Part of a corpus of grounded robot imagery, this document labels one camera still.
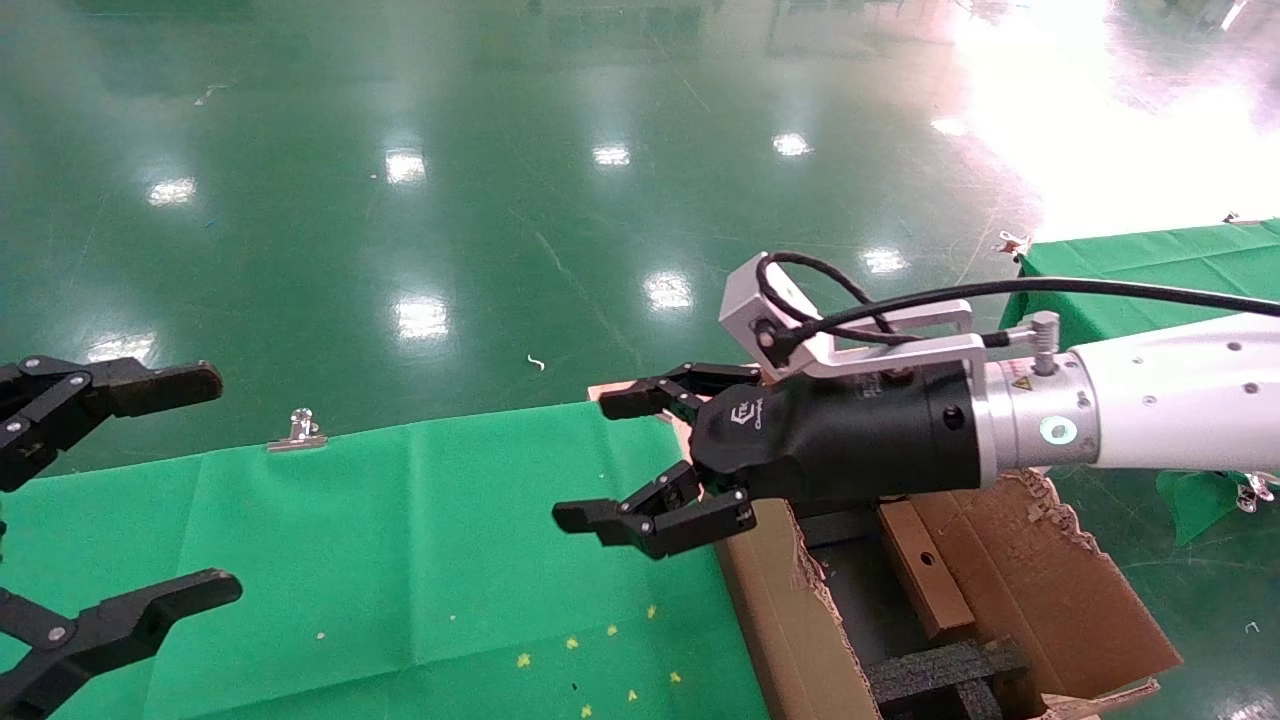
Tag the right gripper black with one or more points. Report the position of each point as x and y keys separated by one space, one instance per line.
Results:
x=850 y=440

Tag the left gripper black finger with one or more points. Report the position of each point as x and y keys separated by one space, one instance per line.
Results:
x=150 y=388
x=120 y=628

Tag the small brown cardboard box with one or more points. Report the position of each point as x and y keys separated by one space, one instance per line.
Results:
x=925 y=570

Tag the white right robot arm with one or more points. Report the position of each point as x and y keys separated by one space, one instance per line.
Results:
x=1180 y=400

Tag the large open cardboard carton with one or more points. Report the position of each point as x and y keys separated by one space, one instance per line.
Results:
x=790 y=620

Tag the green table cloth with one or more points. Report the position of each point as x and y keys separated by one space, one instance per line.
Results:
x=400 y=550
x=1150 y=255

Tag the black foam insert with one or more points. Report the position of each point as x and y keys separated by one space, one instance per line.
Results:
x=940 y=672

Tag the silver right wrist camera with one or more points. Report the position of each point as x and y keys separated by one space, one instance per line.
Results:
x=745 y=305

